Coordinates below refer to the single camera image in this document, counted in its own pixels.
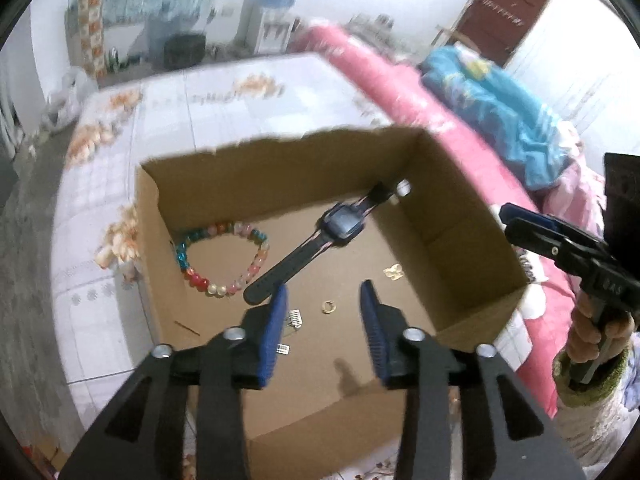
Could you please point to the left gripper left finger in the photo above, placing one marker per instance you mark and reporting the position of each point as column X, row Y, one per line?
column 140, row 433

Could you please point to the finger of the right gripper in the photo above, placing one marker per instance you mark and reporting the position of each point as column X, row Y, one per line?
column 572, row 250
column 544, row 234

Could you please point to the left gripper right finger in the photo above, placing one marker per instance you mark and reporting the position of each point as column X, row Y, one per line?
column 505, row 432

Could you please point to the black smart watch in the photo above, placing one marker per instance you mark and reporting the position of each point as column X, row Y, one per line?
column 337, row 227

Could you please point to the small silver hair clip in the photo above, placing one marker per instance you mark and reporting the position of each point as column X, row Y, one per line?
column 294, row 319

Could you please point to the person's right hand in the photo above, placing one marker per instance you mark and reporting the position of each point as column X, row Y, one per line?
column 583, row 338

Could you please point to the blue crumpled quilt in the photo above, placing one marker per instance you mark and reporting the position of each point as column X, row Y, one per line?
column 534, row 142

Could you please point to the brown wooden door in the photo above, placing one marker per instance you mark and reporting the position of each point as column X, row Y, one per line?
column 498, row 27

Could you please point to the brown cardboard box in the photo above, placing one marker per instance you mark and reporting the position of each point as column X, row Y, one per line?
column 437, row 254

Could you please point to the white water dispenser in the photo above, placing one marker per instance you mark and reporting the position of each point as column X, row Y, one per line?
column 263, row 30

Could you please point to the white plastic bag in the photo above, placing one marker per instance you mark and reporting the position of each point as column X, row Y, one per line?
column 64, row 106

